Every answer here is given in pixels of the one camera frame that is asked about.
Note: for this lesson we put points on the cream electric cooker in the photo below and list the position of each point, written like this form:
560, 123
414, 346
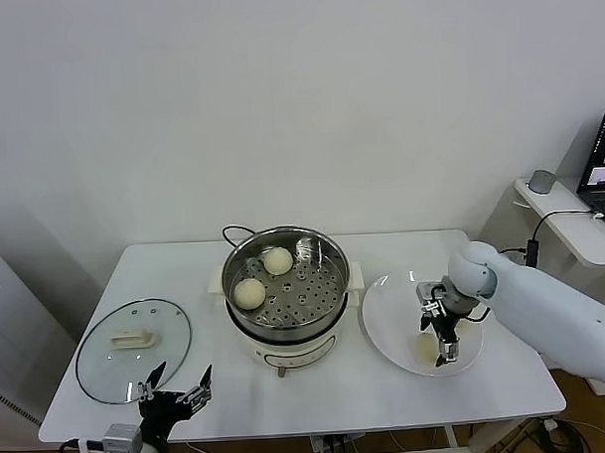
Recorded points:
287, 353

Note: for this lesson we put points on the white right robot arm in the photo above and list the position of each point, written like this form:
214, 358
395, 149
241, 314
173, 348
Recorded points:
533, 298

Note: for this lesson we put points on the white grey cabinet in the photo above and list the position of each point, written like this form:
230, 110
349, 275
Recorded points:
17, 321

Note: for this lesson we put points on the stainless steel steamer basket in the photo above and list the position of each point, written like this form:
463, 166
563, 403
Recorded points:
310, 306

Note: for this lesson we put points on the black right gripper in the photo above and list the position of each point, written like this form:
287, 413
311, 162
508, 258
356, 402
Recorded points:
447, 326

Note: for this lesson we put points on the glass pot lid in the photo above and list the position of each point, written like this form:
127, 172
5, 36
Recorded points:
103, 362

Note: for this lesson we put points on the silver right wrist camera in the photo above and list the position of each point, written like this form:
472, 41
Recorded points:
426, 291

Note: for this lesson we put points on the white steamed baozi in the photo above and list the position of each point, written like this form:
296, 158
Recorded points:
469, 322
249, 294
278, 261
423, 350

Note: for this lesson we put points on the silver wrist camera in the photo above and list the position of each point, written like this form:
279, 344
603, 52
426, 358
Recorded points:
426, 291
121, 441

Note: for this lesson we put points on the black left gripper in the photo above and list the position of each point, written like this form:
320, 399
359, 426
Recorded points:
160, 415

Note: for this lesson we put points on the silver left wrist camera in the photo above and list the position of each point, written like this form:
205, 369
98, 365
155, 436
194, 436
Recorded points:
121, 441

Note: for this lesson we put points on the white round plate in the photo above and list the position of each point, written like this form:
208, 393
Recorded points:
386, 333

